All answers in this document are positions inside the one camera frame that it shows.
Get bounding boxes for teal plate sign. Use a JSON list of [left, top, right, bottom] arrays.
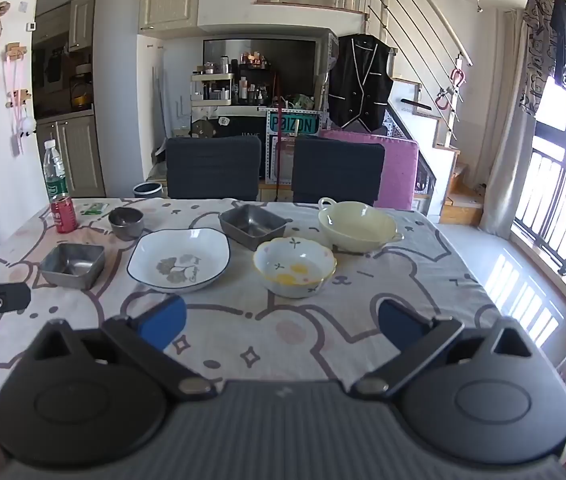
[[267, 114, 318, 136]]

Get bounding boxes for white rack with bottles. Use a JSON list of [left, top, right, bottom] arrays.
[[190, 60, 238, 107]]

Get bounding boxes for stair railing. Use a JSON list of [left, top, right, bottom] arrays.
[[257, 0, 474, 128]]

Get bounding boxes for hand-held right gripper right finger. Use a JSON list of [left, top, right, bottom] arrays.
[[352, 299, 534, 397]]

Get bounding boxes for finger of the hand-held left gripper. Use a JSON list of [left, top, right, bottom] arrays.
[[0, 282, 32, 314]]

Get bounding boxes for clear plastic water bottle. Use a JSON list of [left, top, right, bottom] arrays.
[[43, 139, 68, 202]]

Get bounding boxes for cream kitchen base cabinet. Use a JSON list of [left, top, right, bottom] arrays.
[[35, 114, 106, 199]]

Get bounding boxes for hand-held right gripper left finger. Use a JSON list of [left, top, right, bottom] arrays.
[[30, 294, 219, 402]]

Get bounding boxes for rectangular steel tray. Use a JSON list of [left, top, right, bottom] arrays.
[[218, 203, 287, 252]]

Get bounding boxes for beige curtain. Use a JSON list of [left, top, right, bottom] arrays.
[[480, 9, 537, 234]]

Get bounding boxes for square steel tray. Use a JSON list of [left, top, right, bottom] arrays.
[[39, 243, 106, 290]]

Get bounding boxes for cartoon bear printed tablecloth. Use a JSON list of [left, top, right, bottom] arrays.
[[0, 197, 502, 403]]

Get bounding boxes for flower-shaped lemon print bowl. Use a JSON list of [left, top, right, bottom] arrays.
[[253, 236, 337, 299]]

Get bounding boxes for dark fabric chair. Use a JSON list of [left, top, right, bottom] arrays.
[[165, 136, 262, 200], [291, 137, 386, 206]]

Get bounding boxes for round steel bowl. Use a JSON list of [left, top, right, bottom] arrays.
[[108, 207, 145, 241]]

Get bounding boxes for wooden stairs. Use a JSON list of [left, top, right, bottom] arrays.
[[438, 145, 485, 226]]

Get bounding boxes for white plate with blue rim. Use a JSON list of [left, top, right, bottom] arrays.
[[127, 228, 231, 294]]

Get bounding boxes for black lettered sign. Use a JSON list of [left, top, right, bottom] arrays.
[[217, 115, 267, 139]]

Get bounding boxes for cream bowl with handles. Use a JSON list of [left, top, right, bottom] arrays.
[[318, 197, 405, 254]]

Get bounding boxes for patterned hanging garment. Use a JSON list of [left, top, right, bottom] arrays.
[[520, 0, 557, 119]]

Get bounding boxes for pink cushion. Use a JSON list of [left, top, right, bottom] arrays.
[[319, 129, 420, 211]]

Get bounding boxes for red drink can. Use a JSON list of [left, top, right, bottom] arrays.
[[51, 193, 78, 234]]

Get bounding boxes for black vest with white trim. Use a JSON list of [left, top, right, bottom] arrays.
[[326, 34, 394, 131]]

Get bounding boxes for black window guard rail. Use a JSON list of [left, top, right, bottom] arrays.
[[510, 149, 566, 292]]

